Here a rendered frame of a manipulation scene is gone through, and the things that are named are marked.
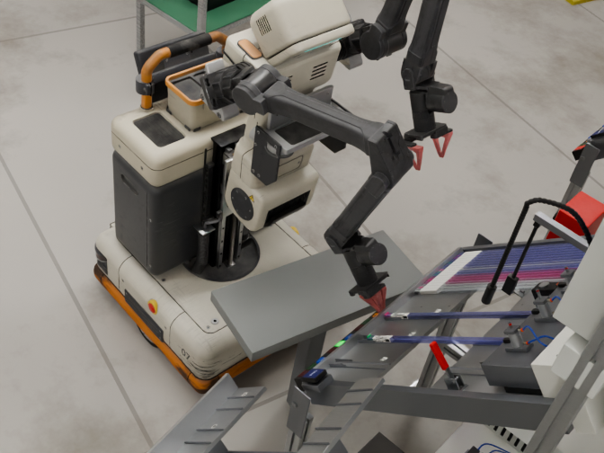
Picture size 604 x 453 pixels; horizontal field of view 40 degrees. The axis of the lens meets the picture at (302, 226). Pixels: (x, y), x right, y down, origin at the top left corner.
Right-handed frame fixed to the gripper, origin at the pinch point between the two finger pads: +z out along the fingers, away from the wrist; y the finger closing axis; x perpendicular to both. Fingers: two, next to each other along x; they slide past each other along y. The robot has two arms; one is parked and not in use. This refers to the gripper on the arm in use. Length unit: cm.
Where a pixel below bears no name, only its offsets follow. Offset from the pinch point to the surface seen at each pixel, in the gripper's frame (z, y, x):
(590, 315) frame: -18, -34, -87
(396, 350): 1.4, -15.9, -18.5
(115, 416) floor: 10, -44, 91
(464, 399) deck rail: 1, -33, -52
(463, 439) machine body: 31.4, -9.8, -19.7
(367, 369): 1.2, -24.5, -16.2
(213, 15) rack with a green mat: -97, 110, 155
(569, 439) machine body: 45, 11, -33
